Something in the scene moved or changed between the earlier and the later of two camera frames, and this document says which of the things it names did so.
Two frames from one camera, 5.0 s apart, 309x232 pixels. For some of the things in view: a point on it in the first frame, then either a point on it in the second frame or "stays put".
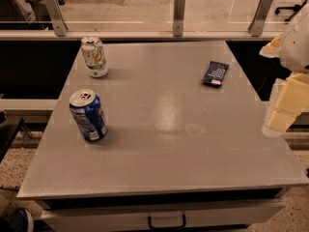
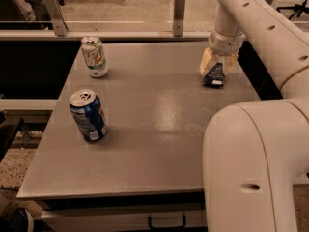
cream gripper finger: x=273 y=48 → x=227 y=45
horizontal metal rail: x=39 y=35 stays put
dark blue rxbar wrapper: x=214 y=73 stays put
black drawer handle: x=183 y=224 stays put
